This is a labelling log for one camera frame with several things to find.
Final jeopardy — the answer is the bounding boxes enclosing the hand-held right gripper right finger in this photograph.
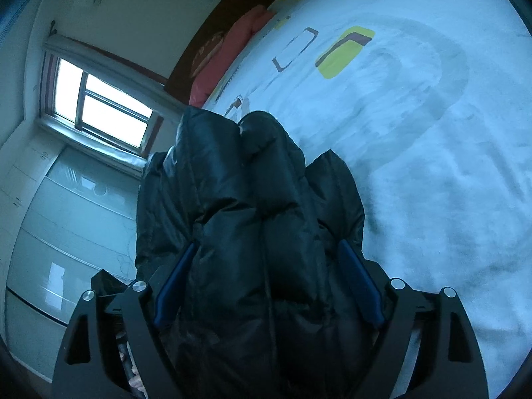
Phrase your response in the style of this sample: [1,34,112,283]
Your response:
[336,239,491,399]

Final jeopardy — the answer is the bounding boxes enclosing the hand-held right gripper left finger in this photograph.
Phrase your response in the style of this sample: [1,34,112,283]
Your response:
[52,241,200,399]

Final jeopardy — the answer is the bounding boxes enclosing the black puffer jacket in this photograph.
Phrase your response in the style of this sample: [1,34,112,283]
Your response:
[91,106,391,399]

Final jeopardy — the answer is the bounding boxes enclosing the person's left hand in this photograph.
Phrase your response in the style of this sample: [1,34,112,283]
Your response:
[118,332,146,397]

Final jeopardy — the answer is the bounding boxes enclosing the white wardrobe doors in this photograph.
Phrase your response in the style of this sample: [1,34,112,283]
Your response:
[0,141,146,383]

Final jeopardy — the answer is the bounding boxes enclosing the white printed bed sheet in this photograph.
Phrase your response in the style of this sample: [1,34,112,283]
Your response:
[189,0,532,399]

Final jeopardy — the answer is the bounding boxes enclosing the white framed window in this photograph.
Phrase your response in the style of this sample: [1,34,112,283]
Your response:
[37,35,167,167]

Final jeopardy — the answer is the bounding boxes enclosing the red pillow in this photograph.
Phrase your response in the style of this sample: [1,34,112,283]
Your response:
[189,6,277,109]

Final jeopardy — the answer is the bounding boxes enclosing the dark brown headboard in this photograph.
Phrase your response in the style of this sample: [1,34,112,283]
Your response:
[164,0,292,104]

